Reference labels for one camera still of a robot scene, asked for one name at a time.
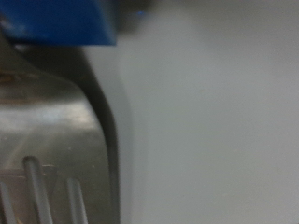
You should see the metal spatula with blue block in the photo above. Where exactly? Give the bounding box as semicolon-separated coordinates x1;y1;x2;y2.
0;0;121;224

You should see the silver toaster oven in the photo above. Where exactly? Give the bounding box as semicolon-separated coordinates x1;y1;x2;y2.
0;0;299;224

